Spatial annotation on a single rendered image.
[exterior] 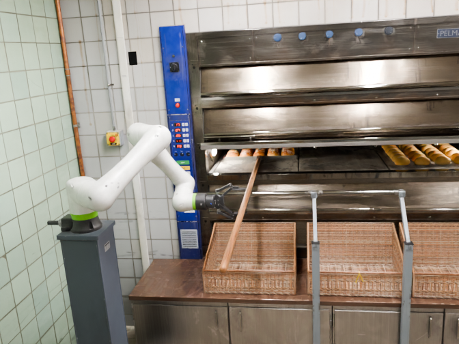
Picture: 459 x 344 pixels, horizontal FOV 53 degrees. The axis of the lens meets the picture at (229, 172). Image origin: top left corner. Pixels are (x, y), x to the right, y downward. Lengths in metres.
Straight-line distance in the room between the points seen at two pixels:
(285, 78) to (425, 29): 0.85
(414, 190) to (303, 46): 1.15
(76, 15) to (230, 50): 1.02
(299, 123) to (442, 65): 0.89
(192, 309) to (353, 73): 1.72
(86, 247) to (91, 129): 1.23
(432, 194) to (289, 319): 1.20
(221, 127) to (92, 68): 0.93
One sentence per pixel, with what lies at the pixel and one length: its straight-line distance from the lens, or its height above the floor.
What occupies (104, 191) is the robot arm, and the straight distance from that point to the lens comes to 2.07.
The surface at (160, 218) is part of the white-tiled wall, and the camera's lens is 3.29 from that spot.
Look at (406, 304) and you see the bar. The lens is 2.76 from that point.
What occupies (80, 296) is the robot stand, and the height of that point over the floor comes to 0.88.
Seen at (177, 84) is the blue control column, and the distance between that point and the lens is 3.01.
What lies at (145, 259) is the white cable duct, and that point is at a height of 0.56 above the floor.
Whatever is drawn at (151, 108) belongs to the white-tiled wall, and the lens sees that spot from 3.11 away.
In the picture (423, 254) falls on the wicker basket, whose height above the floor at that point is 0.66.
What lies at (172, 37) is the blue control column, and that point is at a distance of 3.01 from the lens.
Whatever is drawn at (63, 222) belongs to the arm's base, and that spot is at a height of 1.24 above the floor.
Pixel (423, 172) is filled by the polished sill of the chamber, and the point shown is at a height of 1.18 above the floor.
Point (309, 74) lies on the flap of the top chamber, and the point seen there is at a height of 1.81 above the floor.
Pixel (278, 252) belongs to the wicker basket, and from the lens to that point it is 3.14.
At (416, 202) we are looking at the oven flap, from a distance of 3.16.
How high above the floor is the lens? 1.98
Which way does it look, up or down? 15 degrees down
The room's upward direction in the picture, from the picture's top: 3 degrees counter-clockwise
